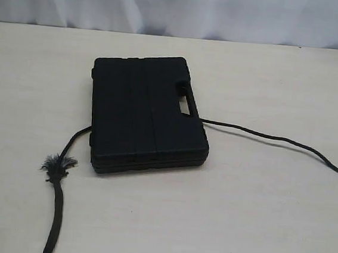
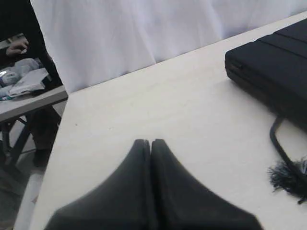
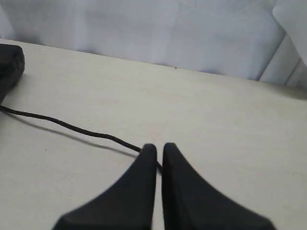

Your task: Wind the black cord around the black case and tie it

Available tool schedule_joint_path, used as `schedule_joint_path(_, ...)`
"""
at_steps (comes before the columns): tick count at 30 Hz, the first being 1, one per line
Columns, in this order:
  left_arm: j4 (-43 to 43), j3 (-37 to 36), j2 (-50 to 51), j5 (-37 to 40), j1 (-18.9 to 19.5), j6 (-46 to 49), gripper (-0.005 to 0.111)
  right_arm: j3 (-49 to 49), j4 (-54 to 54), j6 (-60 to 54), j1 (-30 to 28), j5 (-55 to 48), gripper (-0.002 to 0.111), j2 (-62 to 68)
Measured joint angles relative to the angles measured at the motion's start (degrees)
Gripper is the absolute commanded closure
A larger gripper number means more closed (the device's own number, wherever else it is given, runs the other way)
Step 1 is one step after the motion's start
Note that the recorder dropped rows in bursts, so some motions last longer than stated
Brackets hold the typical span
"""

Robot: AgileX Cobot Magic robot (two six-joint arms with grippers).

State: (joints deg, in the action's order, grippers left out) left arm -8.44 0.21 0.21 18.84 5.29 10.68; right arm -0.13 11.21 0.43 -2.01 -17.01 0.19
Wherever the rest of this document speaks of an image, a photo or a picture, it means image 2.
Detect background person hand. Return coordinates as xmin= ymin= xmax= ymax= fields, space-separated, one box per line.
xmin=6 ymin=39 xmax=29 ymax=57

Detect black cord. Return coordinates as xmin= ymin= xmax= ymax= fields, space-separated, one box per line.
xmin=267 ymin=116 xmax=307 ymax=205

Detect white papers and bags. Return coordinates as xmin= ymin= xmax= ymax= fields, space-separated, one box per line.
xmin=0 ymin=58 xmax=53 ymax=101

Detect black plastic tool case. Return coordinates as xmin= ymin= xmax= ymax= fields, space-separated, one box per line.
xmin=224 ymin=19 xmax=307 ymax=127

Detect white backdrop curtain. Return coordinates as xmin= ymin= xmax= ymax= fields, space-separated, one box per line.
xmin=31 ymin=0 xmax=307 ymax=93

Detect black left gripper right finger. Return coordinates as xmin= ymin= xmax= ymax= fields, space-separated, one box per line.
xmin=151 ymin=139 xmax=262 ymax=230

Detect grey side table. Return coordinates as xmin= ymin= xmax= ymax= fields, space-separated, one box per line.
xmin=0 ymin=86 xmax=68 ymax=166

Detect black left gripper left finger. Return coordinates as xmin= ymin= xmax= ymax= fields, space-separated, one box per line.
xmin=45 ymin=139 xmax=154 ymax=230

